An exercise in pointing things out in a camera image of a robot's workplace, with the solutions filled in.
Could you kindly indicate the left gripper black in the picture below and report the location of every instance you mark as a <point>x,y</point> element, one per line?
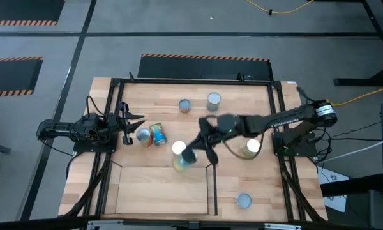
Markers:
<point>125,127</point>

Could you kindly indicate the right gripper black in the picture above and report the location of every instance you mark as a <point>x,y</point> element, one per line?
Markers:
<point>223,126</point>

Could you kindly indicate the red orange apple can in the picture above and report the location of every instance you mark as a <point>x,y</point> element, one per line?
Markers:
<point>143,135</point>

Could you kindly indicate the tomatoes can yellow blue label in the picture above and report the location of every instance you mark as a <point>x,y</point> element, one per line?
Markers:
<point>159,135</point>

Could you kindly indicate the small orange label can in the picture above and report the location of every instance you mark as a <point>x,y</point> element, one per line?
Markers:
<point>184,105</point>

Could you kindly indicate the green yellow label can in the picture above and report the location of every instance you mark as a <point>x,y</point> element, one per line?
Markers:
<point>252,146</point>

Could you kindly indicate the teal can with red fruit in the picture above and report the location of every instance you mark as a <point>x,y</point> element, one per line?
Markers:
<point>213,100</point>

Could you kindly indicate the pale blue carrot can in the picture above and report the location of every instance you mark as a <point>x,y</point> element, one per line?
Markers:
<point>244,201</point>

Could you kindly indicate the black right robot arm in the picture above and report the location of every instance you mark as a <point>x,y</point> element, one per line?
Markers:
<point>284,119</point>

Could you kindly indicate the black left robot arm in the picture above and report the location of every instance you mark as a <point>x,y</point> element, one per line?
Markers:
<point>60,127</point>

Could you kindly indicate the black mat with hazard stripes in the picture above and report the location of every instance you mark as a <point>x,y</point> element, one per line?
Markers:
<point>194,68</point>
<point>9,76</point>
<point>19,9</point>

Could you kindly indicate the white printed sheet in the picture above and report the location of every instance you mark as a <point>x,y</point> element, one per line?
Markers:
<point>333,179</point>

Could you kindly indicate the black stand legs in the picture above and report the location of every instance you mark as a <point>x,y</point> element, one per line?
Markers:
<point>354,82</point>

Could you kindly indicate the black aluminium table frame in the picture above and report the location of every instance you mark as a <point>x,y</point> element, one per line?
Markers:
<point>178,82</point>

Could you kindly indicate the silver metal rail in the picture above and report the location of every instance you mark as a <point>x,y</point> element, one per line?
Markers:
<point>121,226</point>

